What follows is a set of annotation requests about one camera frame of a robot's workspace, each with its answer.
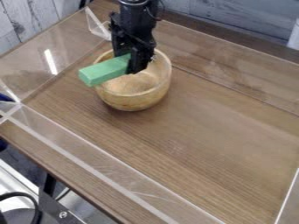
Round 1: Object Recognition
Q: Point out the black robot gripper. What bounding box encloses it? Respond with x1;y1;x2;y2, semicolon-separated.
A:
110;3;158;74

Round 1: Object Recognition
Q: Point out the green rectangular block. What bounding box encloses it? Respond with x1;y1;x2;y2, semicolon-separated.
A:
79;54;131;87

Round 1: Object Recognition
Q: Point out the light wooden bowl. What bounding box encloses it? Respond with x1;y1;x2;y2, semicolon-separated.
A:
95;49;174;111

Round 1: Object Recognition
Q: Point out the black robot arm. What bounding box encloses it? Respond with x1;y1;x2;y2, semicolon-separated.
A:
110;0;159;74

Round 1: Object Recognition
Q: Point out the black table leg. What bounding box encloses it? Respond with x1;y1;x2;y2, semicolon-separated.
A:
43;174;58;197

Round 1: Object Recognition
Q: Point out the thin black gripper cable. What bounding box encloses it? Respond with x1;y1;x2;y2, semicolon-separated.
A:
145;0;166;22

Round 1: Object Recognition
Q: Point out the clear acrylic tray enclosure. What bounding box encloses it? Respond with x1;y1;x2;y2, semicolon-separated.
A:
0;13;299;224

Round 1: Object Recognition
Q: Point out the black cable lower left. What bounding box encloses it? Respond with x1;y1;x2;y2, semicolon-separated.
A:
0;191;43;224

